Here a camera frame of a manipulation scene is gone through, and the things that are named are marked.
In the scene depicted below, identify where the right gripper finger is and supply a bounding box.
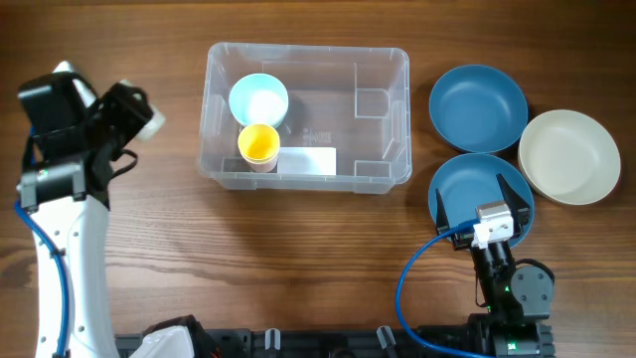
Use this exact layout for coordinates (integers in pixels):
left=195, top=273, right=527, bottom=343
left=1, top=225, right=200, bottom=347
left=496, top=174, right=531, bottom=219
left=435, top=188, right=450, bottom=234

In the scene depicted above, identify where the cream pale yellow cup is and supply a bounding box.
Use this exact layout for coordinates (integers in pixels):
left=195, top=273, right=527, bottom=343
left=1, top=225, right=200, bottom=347
left=113, top=80, right=166, bottom=143

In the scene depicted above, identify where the light blue bowl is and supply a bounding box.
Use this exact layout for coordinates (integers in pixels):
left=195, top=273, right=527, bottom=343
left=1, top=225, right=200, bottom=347
left=229, top=73, right=289, bottom=128

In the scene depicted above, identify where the pink cup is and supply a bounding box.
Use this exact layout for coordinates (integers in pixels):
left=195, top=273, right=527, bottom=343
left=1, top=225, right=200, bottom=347
left=244, top=155, right=278, bottom=173

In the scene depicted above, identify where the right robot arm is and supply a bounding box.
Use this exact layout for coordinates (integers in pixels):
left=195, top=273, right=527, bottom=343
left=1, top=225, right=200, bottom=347
left=418, top=174, right=556, bottom=358

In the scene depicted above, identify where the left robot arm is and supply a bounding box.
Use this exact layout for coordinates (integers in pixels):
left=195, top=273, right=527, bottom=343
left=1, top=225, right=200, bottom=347
left=15, top=61, right=165, bottom=357

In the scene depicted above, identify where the clear plastic storage container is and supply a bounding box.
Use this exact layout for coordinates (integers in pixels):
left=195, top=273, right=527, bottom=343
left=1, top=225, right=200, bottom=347
left=197, top=42, right=412, bottom=194

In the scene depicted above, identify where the dark blue near plate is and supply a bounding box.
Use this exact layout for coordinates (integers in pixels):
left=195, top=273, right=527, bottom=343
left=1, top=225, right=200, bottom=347
left=428, top=153, right=535, bottom=248

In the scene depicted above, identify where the dark blue plate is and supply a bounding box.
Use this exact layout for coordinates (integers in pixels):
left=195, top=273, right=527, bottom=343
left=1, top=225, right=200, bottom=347
left=428, top=153, right=535, bottom=248
left=428, top=65, right=530, bottom=153

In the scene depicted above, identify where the cream beige plate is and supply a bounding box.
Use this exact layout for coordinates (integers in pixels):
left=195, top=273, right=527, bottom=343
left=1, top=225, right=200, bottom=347
left=518, top=109, right=621, bottom=206

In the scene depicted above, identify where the dark blue far plate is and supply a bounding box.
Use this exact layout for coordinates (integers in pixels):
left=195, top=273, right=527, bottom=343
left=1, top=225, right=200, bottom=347
left=428, top=65, right=530, bottom=153

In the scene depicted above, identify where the right blue cable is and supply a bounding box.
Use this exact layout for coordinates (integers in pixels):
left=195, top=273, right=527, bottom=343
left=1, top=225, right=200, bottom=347
left=395, top=218, right=493, bottom=358

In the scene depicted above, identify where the blue cable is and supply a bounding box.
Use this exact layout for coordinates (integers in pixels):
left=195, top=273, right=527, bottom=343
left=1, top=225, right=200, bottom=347
left=395, top=218, right=493, bottom=358
left=13, top=198, right=71, bottom=358

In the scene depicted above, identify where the left blue cable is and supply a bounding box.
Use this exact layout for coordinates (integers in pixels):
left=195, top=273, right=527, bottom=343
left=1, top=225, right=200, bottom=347
left=13, top=198, right=71, bottom=358

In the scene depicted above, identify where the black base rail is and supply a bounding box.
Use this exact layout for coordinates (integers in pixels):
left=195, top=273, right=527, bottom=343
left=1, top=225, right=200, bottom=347
left=113, top=325, right=556, bottom=358

